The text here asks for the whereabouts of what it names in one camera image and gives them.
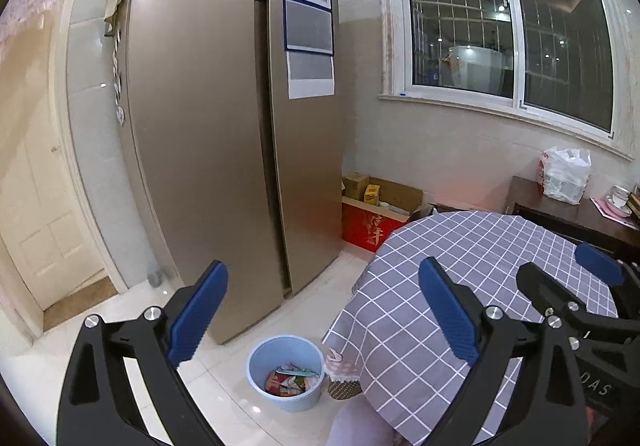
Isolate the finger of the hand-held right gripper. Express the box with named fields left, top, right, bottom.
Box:
left=516, top=262, right=587, bottom=343
left=575, top=242, right=640, bottom=298

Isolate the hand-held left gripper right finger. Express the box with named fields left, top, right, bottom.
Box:
left=418, top=256, right=587, bottom=446

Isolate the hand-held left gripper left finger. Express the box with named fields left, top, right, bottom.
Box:
left=56, top=260, right=230, bottom=446

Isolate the light blue plastic bin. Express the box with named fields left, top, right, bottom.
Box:
left=248, top=336, right=325, bottom=413

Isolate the green red snack wrapper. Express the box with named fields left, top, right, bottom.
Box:
left=265, top=371, right=301, bottom=398

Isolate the pink placemat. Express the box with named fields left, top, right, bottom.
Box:
left=590, top=196, right=633, bottom=218

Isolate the white teacup set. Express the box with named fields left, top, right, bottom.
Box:
left=605, top=185, right=632, bottom=212

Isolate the grey checked tablecloth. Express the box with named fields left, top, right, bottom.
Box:
left=321, top=210, right=621, bottom=446

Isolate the dark wooden sideboard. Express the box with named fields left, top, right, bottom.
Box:
left=505, top=176, right=640, bottom=262

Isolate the white plastic bag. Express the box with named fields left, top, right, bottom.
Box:
left=538, top=147, right=592, bottom=205

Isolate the red carton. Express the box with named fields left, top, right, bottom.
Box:
left=341, top=198, right=408, bottom=253

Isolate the large brown cardboard box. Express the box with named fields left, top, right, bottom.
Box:
left=370, top=178, right=436, bottom=224

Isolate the person's pale trouser leg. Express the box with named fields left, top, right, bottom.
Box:
left=327, top=396, right=398, bottom=446

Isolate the small brown carton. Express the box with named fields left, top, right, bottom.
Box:
left=342, top=172, right=371, bottom=201

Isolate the white panelled door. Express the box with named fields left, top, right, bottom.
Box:
left=0, top=116, right=108, bottom=312

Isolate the beige two-door refrigerator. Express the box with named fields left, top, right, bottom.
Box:
left=117, top=0, right=346, bottom=346

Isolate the white framed window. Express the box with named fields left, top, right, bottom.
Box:
left=377, top=0, right=636, bottom=162

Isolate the white paper sheet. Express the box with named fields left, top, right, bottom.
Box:
left=287, top=51, right=336, bottom=100

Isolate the pink lace door curtain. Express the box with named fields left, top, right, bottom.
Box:
left=0, top=0, right=81, bottom=44

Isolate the hanging string of white lumps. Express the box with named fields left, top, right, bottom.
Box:
left=112, top=33, right=126, bottom=127

